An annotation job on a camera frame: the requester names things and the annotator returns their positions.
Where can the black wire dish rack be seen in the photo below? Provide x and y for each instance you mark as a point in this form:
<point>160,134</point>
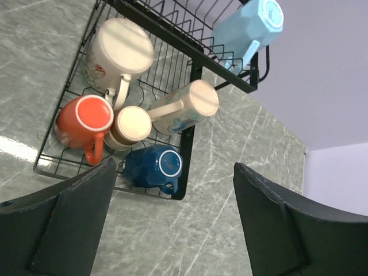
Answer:
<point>183,47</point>

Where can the stainless steel cup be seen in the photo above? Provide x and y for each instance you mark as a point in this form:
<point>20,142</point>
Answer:
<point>131,125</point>

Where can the dark blue scalloped mug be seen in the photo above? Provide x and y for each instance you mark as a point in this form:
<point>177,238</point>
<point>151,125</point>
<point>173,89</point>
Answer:
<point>157,166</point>

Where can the light blue faceted mug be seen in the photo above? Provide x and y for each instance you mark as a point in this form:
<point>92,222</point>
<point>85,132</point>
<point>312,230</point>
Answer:
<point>252,27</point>

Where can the pink mug orange handle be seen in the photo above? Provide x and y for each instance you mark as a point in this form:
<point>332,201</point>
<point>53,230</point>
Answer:
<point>83,123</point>

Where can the cream mug green inside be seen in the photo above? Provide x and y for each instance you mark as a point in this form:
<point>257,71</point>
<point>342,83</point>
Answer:
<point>120,52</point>

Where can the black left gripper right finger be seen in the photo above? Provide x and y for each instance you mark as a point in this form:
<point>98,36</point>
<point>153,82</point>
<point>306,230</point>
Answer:
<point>289,234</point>

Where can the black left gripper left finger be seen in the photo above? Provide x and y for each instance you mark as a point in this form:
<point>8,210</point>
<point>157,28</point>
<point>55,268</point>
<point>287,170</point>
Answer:
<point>56,230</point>

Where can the beige dragon print mug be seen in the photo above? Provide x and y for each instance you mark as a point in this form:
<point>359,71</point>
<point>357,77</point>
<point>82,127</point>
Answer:
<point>184,107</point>

